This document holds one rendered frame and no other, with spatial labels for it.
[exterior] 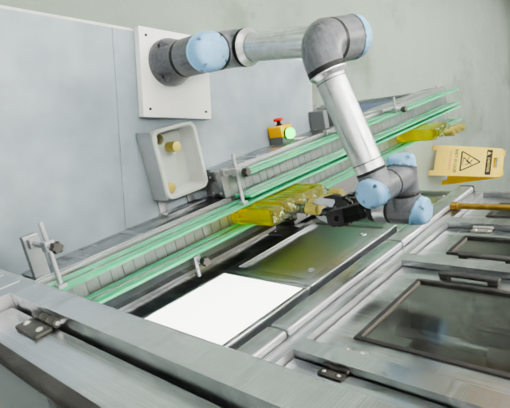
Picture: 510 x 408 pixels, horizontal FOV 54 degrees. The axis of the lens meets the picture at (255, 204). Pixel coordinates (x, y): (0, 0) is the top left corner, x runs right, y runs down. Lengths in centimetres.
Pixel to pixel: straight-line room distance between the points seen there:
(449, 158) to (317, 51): 379
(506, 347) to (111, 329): 81
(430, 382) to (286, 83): 145
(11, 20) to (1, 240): 57
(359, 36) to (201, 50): 45
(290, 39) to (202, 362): 115
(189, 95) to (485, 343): 116
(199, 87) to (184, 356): 141
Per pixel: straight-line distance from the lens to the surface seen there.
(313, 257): 153
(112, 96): 160
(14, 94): 148
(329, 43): 125
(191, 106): 173
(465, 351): 111
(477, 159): 492
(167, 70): 162
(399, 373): 102
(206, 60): 151
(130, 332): 50
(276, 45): 149
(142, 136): 160
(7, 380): 56
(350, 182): 224
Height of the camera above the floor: 212
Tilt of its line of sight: 45 degrees down
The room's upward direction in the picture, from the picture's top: 92 degrees clockwise
